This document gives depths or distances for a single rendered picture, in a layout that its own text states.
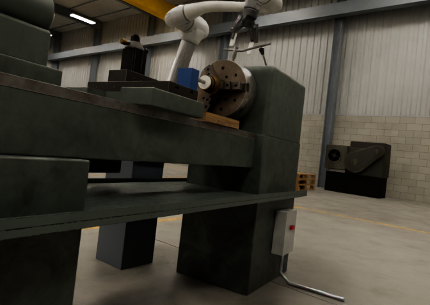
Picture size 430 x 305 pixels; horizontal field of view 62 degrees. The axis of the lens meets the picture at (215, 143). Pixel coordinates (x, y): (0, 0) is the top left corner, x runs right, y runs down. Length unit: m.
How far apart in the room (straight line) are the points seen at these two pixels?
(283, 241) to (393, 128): 9.97
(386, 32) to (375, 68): 1.12
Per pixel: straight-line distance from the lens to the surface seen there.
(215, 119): 1.58
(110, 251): 2.34
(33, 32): 1.11
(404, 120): 11.95
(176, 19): 2.31
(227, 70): 1.95
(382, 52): 12.65
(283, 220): 2.20
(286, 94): 2.20
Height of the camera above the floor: 0.74
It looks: 1 degrees up
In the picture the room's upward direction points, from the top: 6 degrees clockwise
